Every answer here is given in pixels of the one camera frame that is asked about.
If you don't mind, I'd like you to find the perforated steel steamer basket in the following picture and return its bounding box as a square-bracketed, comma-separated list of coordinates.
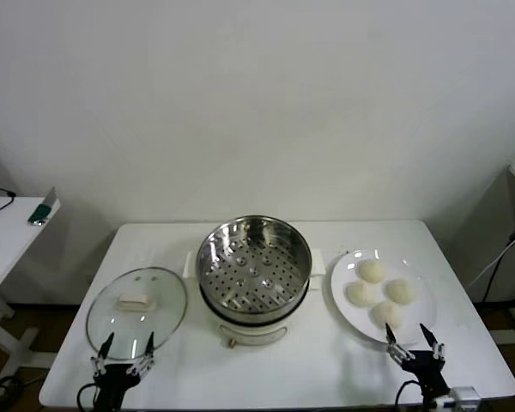
[183, 215, 327, 317]

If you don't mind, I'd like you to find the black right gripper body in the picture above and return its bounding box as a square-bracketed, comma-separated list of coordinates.
[405, 349, 451, 400]

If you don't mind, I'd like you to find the round white plate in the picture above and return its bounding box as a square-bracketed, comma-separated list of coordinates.
[329, 249, 439, 347]

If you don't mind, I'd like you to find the white desk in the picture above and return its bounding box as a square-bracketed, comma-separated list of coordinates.
[0, 196, 62, 379]

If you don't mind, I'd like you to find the white steamed baozi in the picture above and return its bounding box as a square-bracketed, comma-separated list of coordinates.
[385, 278, 421, 305]
[346, 281, 381, 308]
[359, 259, 387, 285]
[371, 300, 407, 331]

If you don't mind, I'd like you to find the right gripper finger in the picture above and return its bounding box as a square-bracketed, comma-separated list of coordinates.
[420, 322, 447, 368]
[385, 322, 415, 364]

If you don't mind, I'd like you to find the thin white cable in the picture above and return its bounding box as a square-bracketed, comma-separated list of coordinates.
[466, 239, 515, 289]

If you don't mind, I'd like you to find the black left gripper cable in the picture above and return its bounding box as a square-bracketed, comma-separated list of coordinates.
[76, 382, 100, 409]

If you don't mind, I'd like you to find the round glass pot lid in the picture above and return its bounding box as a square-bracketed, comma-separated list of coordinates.
[85, 266, 188, 361]

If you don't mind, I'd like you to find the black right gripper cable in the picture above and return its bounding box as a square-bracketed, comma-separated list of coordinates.
[396, 379, 422, 407]

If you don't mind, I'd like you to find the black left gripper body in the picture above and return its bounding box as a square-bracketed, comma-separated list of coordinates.
[92, 362, 142, 412]

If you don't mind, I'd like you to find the thin black hanging cable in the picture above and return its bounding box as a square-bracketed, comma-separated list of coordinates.
[482, 233, 515, 304]

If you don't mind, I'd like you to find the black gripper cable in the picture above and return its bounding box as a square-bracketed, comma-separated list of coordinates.
[396, 379, 422, 407]
[76, 382, 100, 409]

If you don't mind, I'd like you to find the black cable on desk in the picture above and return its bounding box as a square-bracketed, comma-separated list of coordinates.
[0, 187, 17, 215]

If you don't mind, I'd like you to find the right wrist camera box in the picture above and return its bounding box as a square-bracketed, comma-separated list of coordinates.
[435, 385, 482, 412]

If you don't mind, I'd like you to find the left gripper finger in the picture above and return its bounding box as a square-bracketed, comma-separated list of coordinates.
[126, 331, 156, 375]
[89, 332, 115, 378]

